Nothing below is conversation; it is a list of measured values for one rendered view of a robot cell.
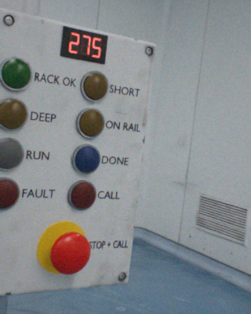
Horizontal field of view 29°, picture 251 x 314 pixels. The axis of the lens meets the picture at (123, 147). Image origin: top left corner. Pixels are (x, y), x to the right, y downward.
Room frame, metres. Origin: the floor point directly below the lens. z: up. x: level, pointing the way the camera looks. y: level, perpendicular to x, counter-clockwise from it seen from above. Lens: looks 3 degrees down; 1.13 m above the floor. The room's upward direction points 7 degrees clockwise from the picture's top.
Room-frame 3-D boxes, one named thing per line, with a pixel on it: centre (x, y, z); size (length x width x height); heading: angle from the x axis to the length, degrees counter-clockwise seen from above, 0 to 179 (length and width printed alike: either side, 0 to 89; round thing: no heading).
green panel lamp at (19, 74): (0.43, 0.10, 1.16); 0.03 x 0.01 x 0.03; 122
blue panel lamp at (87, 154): (0.47, 0.03, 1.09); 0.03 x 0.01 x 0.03; 122
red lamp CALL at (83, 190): (0.47, 0.03, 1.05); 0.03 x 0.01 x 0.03; 122
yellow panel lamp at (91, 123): (0.47, 0.03, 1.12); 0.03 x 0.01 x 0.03; 122
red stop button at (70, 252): (0.46, 0.04, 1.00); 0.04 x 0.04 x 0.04; 32
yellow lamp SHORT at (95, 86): (0.47, 0.03, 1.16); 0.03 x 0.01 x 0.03; 122
